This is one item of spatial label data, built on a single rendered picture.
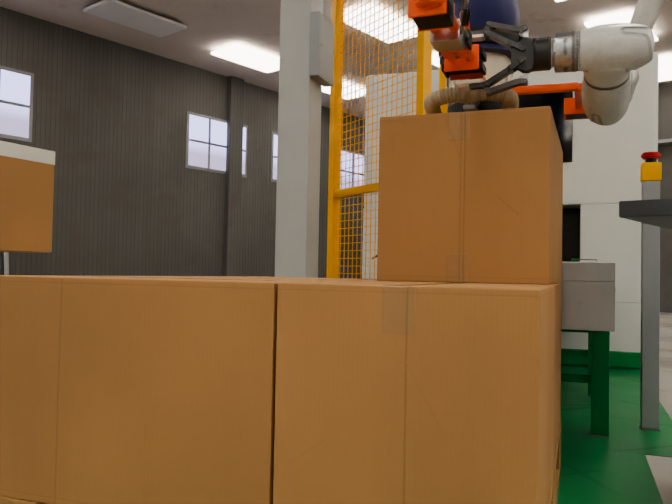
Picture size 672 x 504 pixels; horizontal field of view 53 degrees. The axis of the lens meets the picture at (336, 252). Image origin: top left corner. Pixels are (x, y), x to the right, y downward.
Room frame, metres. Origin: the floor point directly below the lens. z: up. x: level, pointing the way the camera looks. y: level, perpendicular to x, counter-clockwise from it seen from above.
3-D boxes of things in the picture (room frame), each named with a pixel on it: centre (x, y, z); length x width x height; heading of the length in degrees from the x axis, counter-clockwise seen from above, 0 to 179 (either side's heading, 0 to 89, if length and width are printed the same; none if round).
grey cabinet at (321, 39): (3.21, 0.08, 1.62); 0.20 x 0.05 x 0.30; 160
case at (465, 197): (1.86, -0.39, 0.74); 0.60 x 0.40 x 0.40; 159
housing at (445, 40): (1.43, -0.23, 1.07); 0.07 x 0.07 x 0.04; 70
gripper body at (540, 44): (1.57, -0.45, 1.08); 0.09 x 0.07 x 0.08; 70
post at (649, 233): (2.57, -1.19, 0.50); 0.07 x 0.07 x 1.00; 70
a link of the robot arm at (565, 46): (1.54, -0.51, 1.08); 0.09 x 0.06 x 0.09; 160
